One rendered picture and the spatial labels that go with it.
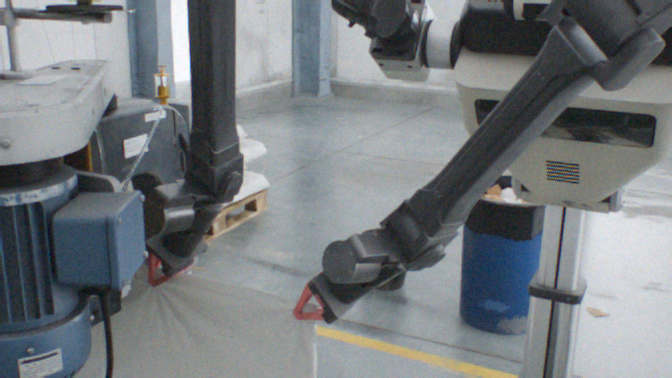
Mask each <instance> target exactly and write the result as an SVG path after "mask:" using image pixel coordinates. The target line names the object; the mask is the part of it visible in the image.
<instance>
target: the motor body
mask: <svg viewBox="0 0 672 378"><path fill-rule="evenodd" d="M76 196H78V192H77V174H76V172H75V169H74V168H73V167H71V166H69V165H66V164H62V167H61V168H60V169H59V170H58V172H57V173H55V174H53V175H51V176H49V177H46V178H41V179H38V180H33V181H27V182H21V183H14V184H3V185H0V378H71V377H73V376H74V375H75V374H77V373H78V372H79V371H80V370H81V369H82V368H83V366H84V364H85V362H86V360H87V358H88V357H89V354H90V351H91V325H90V321H92V320H93V316H92V315H90V309H89V300H88V297H87V295H86V294H85V293H84V292H83V291H81V290H77V287H75V286H61V285H59V282H58V280H57V276H56V275H55V274H54V266H53V256H52V245H51V236H50V220H51V218H52V217H53V215H54V214H55V213H56V212H57V211H59V210H60V209H61V208H62V207H65V206H66V205H67V204H69V202H70V200H69V199H74V198H75V197H76Z"/></svg>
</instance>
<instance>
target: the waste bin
mask: <svg viewBox="0 0 672 378"><path fill-rule="evenodd" d="M511 181H512V175H501V176H500V177H499V178H498V179H497V180H496V181H495V182H494V183H493V184H492V186H491V188H493V186H495V185H497V184H498V185H499V188H500V189H501V191H503V190H505V189H508V188H509V189H512V183H511ZM491 188H489V189H491ZM545 208H546V205H541V204H517V202H505V201H498V200H493V199H487V198H484V197H480V198H479V200H478V201H477V202H476V205H475V206H473V207H472V209H471V210H470V212H469V214H468V216H467V220H466V222H465V223H464V224H463V244H462V269H461V293H460V299H459V315H461V317H462V318H463V319H464V320H465V321H466V322H467V323H468V324H470V325H472V326H474V328H477V329H479V330H482V331H485V332H489V333H495V334H502V335H519V334H525V333H527V325H528V315H529V305H530V294H529V293H528V290H529V288H528V285H529V284H530V282H531V279H532V277H533V275H534V273H535V272H536V271H537V270H538V268H539V257H541V247H542V238H543V228H544V217H545Z"/></svg>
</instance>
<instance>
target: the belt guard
mask: <svg viewBox="0 0 672 378"><path fill-rule="evenodd" d="M75 64H76V67H80V68H81V69H77V70H73V69H71V68H72V67H75ZM55 65H56V67H61V69H52V67H55ZM34 70H35V71H36V76H68V77H66V78H63V79H60V80H58V81H55V82H53V83H50V84H48V85H26V84H17V83H20V82H23V81H26V80H29V79H20V80H1V79H0V165H8V164H18V163H26V162H35V161H41V160H47V159H52V158H57V157H61V156H65V154H69V153H72V152H74V151H77V150H79V149H82V148H83V147H85V146H86V145H87V143H88V141H89V138H90V137H91V135H92V133H93V131H94V129H95V127H96V126H98V123H99V121H100V119H101V117H102V115H103V113H104V112H105V110H106V107H107V105H108V103H109V101H110V99H111V98H112V96H114V94H115V83H114V68H113V62H110V60H106V59H79V60H75V62H74V60H70V61H64V62H59V63H55V64H51V65H47V66H44V67H39V68H35V69H34Z"/></svg>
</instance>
